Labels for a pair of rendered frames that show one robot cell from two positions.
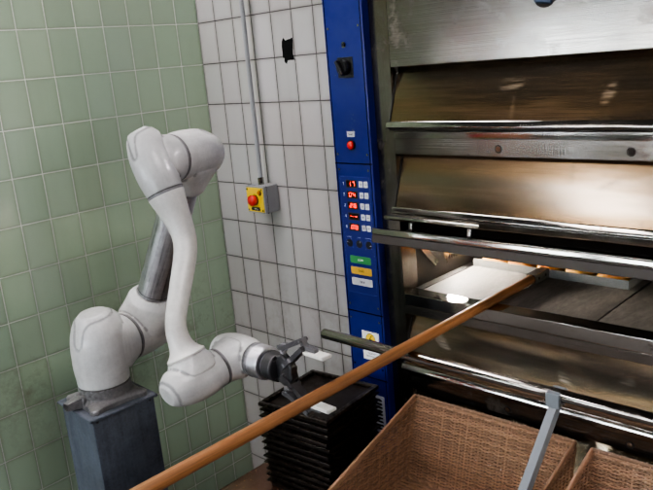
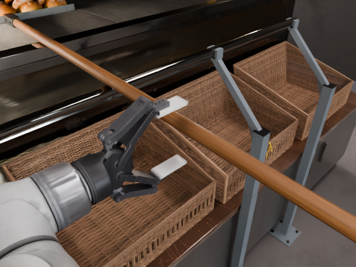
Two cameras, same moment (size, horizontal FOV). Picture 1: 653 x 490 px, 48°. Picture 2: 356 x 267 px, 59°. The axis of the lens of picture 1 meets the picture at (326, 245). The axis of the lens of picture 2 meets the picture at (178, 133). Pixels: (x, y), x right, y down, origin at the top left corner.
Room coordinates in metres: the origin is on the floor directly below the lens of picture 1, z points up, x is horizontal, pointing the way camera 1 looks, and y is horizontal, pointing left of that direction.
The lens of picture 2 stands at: (1.58, 0.51, 1.53)
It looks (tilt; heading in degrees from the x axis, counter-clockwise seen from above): 35 degrees down; 272
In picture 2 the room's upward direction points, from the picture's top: straight up
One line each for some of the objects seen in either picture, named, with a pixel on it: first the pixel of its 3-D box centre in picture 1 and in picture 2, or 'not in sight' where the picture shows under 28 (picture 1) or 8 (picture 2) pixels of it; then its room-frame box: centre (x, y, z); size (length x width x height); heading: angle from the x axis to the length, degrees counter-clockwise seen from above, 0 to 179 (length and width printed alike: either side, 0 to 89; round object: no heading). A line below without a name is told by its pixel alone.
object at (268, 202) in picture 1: (262, 197); not in sight; (2.63, 0.22, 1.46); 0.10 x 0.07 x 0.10; 46
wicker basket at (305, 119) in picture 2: not in sight; (292, 85); (0.98, -1.15, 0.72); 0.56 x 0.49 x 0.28; 47
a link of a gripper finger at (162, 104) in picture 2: (308, 344); (155, 102); (1.63, 0.06, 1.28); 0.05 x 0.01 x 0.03; 45
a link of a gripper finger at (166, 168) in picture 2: (322, 406); (169, 166); (1.61, 0.05, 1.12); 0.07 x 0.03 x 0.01; 45
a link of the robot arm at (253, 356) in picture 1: (262, 362); (63, 193); (1.76, 0.19, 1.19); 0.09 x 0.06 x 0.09; 135
